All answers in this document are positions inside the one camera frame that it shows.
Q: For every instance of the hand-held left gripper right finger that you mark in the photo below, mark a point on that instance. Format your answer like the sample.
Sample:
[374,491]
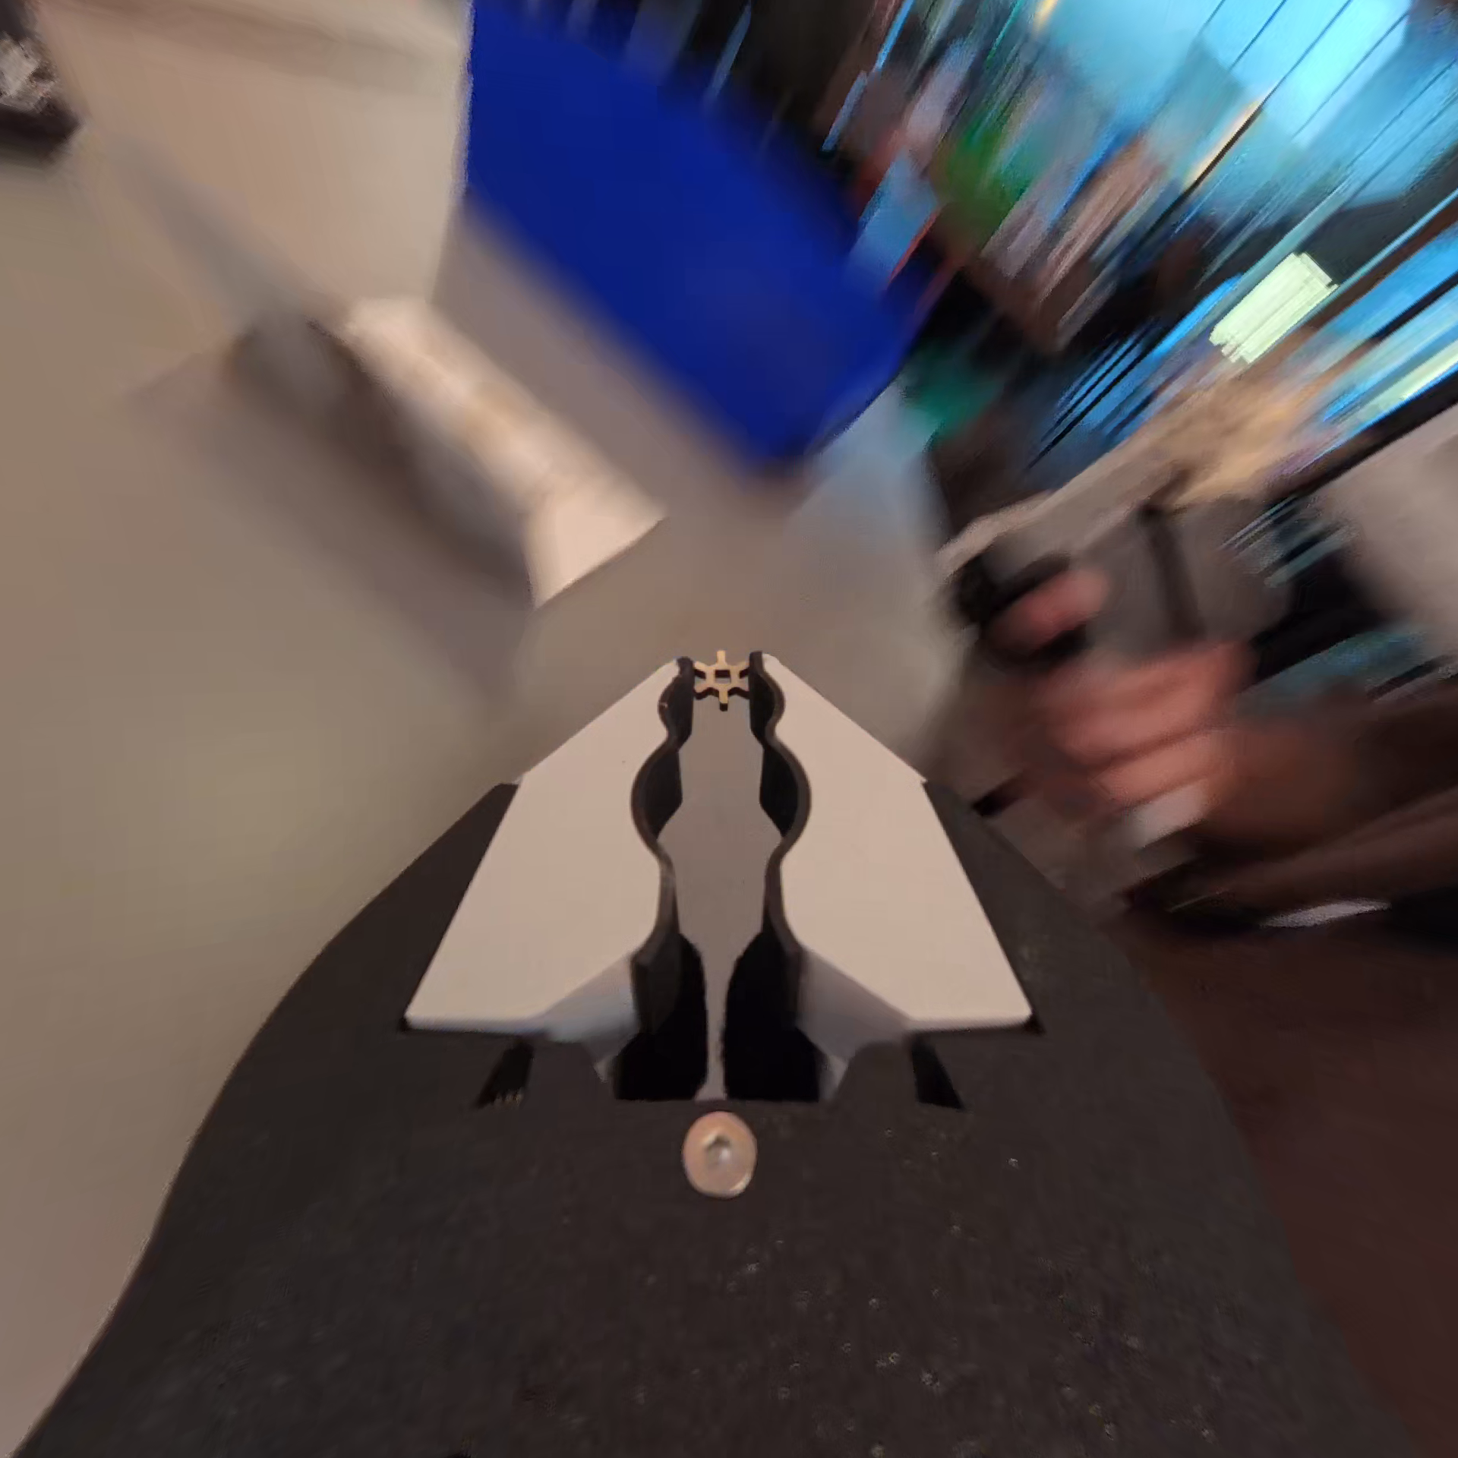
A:
[876,900]

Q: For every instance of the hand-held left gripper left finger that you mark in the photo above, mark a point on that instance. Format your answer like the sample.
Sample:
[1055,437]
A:
[547,900]

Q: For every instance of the small wooden gear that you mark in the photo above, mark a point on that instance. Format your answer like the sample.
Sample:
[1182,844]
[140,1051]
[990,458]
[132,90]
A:
[719,679]

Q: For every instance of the person's right forearm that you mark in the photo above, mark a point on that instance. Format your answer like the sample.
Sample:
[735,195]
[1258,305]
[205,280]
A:
[1343,784]

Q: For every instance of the dark brown desk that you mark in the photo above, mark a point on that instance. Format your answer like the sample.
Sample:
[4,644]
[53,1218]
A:
[1310,1139]

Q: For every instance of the person's right hand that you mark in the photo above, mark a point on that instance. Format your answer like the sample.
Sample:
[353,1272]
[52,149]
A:
[1128,717]

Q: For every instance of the silver metal object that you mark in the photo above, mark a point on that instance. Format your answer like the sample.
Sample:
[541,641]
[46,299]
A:
[477,431]

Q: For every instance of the blue plastic bin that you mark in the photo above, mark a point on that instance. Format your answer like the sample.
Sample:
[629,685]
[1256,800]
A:
[671,228]

